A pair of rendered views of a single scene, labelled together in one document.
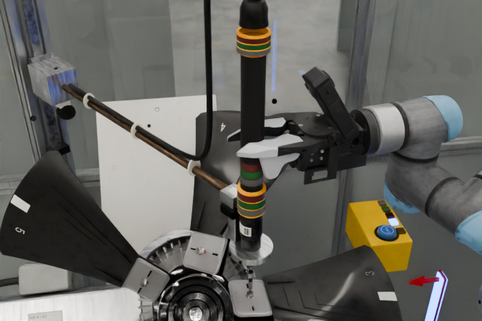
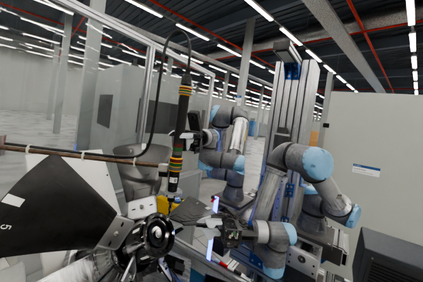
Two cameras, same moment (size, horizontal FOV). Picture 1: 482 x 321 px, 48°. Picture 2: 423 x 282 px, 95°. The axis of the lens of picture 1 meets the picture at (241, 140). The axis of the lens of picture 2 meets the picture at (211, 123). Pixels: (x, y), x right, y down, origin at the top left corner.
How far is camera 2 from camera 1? 0.55 m
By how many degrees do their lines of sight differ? 56
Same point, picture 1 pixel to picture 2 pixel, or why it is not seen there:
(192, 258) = (135, 214)
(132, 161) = not seen: hidden behind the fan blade
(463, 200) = (232, 155)
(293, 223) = not seen: hidden behind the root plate
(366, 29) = (142, 133)
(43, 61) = not seen: outside the picture
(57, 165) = (58, 163)
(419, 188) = (216, 157)
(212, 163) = (130, 167)
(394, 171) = (205, 155)
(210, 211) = (139, 187)
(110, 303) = (73, 273)
